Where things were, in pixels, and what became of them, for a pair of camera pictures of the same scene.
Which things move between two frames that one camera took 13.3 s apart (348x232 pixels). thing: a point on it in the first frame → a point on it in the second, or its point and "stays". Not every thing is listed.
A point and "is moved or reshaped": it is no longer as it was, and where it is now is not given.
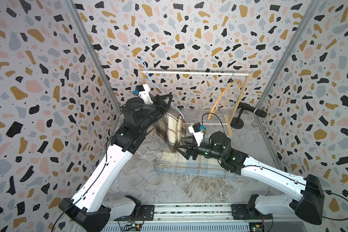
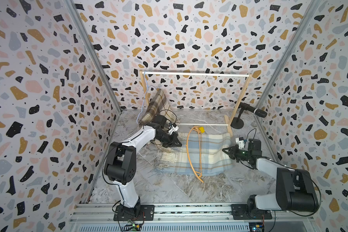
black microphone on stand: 238,123 stays
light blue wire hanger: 155,85 is moved or reshaped
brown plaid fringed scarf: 171,128 is moved or reshaped
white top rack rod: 198,73 stays
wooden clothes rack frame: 229,124 stays
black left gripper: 162,106 → 174,138
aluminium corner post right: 288,54 stays
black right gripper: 194,149 → 232,150
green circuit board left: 130,226 stays
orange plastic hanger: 240,86 → 200,175
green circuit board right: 256,226 stays
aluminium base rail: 200,213 stays
